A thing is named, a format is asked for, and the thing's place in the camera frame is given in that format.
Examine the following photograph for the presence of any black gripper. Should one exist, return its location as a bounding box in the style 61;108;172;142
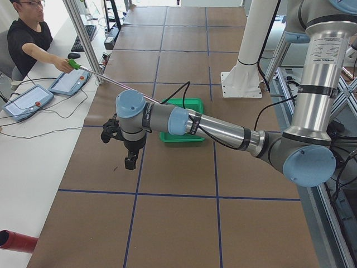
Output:
124;138;146;170

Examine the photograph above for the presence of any green handled reacher grabber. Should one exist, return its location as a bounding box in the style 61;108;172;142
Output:
67;58;162;104

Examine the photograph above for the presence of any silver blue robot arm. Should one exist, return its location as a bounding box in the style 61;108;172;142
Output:
116;1;356;187

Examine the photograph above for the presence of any person's right hand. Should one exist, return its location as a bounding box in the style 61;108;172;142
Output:
53;57;74;73

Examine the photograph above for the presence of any green plastic tray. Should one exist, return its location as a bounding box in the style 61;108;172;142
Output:
159;98;205;143

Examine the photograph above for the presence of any right teach pendant tablet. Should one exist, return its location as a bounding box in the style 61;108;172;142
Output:
48;69;91;96

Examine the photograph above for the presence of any teach pendant tablet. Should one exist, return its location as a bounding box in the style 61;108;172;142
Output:
48;69;91;96
3;85;54;121

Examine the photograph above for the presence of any left teach pendant tablet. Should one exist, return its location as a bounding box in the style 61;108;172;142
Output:
3;85;54;121

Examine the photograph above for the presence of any black computer mouse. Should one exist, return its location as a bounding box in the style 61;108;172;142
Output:
67;52;81;59

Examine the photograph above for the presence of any black power strip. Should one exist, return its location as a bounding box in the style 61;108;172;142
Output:
104;24;120;50

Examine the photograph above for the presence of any black keyboard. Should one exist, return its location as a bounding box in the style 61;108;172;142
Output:
70;25;98;52

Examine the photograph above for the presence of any red cylinder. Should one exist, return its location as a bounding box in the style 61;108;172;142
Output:
1;230;38;253

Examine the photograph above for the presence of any person in black shirt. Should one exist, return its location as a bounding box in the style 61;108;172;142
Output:
7;1;59;77

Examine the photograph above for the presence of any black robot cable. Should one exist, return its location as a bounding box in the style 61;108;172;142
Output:
161;81;191;107

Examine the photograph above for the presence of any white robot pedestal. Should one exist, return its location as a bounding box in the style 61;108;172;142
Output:
221;0;280;98

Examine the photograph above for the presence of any aluminium frame post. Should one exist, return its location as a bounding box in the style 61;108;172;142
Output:
63;0;102;75

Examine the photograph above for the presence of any aluminium lattice frame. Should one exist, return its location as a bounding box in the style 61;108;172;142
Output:
264;27;357;268

